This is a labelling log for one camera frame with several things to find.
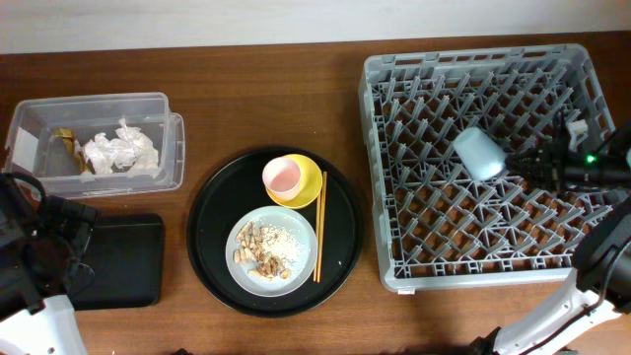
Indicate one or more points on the blue cup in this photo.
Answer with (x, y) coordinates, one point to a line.
(480, 155)

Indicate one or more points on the black rectangular tray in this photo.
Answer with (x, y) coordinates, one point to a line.
(123, 264)

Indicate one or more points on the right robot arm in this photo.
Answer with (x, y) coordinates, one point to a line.
(597, 288)

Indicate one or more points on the large white napkin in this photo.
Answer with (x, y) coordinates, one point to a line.
(135, 151)

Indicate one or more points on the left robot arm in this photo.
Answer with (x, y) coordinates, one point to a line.
(53, 330)

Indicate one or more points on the wooden chopstick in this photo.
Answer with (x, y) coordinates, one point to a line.
(318, 237)
(323, 202)

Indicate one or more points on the gold foil wrapper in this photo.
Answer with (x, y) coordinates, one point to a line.
(74, 149)

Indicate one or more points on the pink cup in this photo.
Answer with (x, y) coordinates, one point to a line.
(282, 177)

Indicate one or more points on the clear plastic waste bin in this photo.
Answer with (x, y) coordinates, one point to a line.
(32, 149)

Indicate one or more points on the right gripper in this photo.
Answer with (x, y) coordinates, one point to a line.
(550, 167)

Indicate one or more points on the grey plate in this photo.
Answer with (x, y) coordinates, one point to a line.
(299, 227)

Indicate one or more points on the yellow bowl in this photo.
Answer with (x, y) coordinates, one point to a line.
(310, 184)

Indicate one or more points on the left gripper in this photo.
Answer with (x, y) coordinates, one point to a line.
(79, 229)

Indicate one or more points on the grey dishwasher rack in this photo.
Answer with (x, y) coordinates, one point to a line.
(435, 226)

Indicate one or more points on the peanut shells and rice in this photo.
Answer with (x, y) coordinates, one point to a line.
(272, 251)

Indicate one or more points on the small white napkin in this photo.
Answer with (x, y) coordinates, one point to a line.
(103, 153)

